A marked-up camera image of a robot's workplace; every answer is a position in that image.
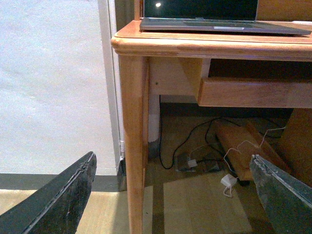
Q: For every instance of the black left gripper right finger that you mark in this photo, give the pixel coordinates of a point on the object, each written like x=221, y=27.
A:
x=286, y=200

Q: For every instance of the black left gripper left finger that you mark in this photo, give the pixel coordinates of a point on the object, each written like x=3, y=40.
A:
x=58, y=206

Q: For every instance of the wooden footrest board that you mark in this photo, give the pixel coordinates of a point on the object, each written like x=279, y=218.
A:
x=240, y=143

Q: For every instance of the floor power socket with plug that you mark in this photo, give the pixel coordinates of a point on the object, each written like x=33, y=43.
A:
x=184, y=163

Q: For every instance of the wooden keyboard drawer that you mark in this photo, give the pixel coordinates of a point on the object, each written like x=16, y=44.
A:
x=227, y=92

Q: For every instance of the wooden desk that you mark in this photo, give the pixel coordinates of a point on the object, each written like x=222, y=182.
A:
x=136, y=52

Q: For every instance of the grey laptop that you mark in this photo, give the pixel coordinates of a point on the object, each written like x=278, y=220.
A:
x=222, y=16

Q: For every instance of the white charger with cable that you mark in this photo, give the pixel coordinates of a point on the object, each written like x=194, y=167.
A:
x=228, y=180

